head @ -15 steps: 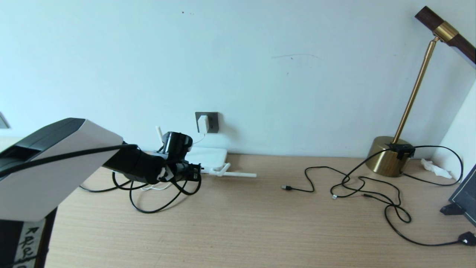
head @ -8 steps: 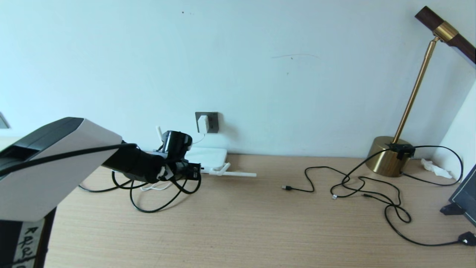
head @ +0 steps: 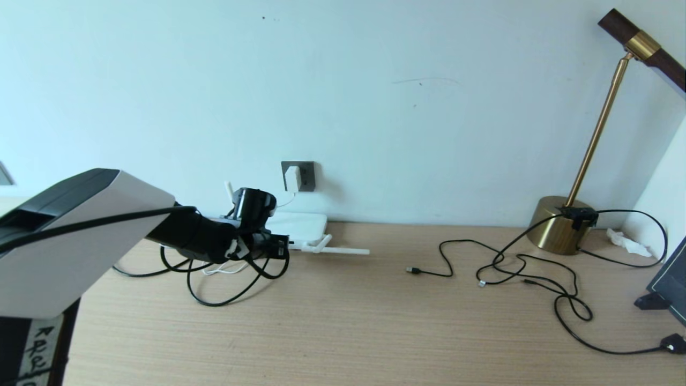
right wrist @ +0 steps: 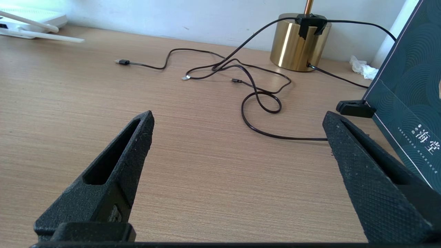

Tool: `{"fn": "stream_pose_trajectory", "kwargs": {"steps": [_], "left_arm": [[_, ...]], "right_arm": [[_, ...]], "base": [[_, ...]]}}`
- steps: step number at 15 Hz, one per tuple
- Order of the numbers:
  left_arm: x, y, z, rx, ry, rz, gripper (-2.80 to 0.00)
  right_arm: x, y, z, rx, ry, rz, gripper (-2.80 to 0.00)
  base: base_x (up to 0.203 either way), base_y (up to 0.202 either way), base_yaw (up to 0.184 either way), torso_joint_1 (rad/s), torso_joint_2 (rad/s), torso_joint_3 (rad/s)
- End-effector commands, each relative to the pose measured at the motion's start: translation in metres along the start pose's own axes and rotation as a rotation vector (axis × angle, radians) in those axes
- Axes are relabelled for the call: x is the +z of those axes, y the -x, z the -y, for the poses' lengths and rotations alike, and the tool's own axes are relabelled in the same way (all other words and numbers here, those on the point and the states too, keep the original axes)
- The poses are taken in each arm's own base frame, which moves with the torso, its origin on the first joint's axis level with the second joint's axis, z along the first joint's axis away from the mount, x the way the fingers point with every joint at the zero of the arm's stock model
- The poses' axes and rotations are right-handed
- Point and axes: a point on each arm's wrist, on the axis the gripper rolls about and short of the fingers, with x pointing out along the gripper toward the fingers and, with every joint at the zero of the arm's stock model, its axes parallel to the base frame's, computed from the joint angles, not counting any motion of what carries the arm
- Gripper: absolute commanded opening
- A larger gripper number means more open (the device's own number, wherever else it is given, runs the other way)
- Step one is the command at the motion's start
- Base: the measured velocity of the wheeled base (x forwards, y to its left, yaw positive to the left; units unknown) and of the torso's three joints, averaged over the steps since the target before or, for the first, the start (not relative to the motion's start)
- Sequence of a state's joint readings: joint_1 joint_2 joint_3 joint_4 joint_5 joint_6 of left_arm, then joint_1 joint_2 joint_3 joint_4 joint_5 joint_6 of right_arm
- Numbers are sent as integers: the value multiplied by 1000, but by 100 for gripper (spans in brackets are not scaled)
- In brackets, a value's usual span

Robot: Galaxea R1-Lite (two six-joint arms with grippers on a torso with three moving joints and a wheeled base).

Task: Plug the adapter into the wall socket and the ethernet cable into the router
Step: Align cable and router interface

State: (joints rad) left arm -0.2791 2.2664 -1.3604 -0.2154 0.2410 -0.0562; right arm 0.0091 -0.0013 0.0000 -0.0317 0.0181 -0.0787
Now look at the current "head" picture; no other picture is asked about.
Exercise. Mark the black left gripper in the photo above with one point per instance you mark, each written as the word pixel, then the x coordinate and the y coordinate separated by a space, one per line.
pixel 261 245

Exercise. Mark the white power adapter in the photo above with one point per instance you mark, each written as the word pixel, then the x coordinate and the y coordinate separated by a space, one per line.
pixel 293 178

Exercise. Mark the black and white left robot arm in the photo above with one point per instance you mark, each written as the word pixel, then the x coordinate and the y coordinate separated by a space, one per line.
pixel 80 241

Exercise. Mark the brass desk lamp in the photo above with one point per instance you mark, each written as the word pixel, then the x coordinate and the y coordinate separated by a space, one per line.
pixel 552 230

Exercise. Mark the crumpled white tissue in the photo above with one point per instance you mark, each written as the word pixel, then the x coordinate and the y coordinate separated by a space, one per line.
pixel 627 242

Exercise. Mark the dark framed panel on stand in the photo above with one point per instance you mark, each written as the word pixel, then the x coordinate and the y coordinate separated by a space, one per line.
pixel 672 281

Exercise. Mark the light grey wrist camera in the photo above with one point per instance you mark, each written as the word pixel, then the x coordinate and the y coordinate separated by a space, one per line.
pixel 238 249

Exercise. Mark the grey wall socket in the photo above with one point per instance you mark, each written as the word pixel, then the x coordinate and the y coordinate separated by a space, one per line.
pixel 308 177

